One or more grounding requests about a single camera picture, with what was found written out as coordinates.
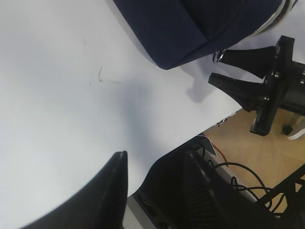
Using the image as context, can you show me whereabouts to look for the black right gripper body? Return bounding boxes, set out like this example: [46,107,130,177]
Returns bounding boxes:
[250,36,305,136]

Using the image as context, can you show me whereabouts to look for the white table leg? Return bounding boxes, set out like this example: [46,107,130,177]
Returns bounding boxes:
[282,116,305,141]

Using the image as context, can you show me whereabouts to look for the black floor cables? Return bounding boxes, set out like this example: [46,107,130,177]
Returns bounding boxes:
[193,143,305,213]

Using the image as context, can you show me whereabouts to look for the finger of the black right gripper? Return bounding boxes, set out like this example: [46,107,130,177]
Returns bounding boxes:
[208,73,266,112]
[219,46,275,79]

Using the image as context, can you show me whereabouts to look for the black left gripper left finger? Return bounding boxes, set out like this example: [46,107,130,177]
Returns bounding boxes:
[26,151,128,229]

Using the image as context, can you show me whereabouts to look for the navy blue lunch bag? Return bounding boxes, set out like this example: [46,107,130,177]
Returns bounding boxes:
[115,0,295,70]

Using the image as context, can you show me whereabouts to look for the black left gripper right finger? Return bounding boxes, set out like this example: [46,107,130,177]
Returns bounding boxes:
[183,151,276,229]

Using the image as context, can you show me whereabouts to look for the white label under table edge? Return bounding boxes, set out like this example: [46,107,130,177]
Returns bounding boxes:
[197,114,236,156]

